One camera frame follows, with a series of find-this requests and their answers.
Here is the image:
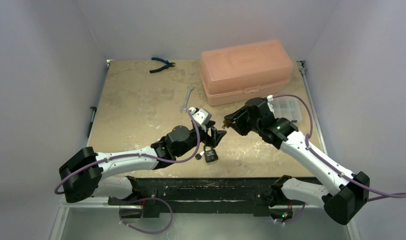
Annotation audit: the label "black mounting base plate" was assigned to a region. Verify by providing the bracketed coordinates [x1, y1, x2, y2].
[108, 177, 303, 218]

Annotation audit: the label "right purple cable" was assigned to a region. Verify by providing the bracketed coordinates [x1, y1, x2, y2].
[267, 94, 406, 203]

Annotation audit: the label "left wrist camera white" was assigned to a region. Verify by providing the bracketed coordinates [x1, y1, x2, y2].
[188, 107, 212, 127]

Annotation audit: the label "blue handled pliers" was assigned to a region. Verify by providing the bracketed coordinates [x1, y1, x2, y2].
[149, 57, 176, 74]

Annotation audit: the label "clear plastic organizer box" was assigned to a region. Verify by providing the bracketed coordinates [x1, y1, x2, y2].
[270, 96, 303, 123]

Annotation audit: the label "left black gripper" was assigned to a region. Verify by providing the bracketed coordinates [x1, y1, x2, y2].
[176, 120, 226, 157]

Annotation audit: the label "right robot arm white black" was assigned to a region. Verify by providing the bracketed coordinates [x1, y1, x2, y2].
[223, 96, 370, 225]

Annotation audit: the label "black key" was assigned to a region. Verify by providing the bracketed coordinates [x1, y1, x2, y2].
[195, 151, 205, 160]

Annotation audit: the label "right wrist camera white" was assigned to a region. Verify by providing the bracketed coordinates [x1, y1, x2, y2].
[266, 95, 275, 103]

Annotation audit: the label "pink plastic toolbox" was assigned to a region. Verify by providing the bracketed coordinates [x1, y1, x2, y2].
[199, 39, 295, 106]

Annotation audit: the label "silver open-end wrench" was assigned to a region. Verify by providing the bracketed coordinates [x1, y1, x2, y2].
[180, 85, 194, 113]

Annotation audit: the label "black padlock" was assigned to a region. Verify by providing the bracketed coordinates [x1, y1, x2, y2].
[203, 145, 219, 163]

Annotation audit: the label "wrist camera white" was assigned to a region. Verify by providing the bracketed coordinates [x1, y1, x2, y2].
[266, 95, 275, 103]
[188, 107, 212, 127]

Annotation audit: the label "aluminium frame rail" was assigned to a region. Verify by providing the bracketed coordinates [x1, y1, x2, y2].
[49, 193, 124, 240]

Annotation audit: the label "brass padlock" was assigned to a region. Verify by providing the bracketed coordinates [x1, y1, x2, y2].
[222, 122, 230, 130]

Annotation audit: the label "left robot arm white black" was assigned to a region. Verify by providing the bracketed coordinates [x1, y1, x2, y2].
[54, 120, 227, 205]

